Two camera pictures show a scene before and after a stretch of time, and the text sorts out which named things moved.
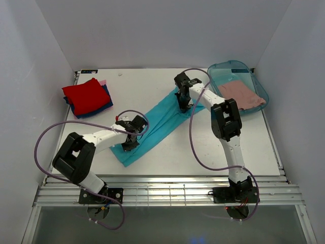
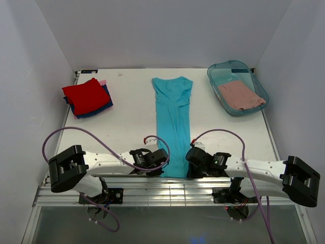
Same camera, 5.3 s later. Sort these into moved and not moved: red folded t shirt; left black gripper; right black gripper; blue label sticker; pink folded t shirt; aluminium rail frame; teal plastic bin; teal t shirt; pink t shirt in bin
Moved: left black gripper; right black gripper; teal t shirt
Not moved: blue label sticker; teal plastic bin; aluminium rail frame; pink folded t shirt; red folded t shirt; pink t shirt in bin
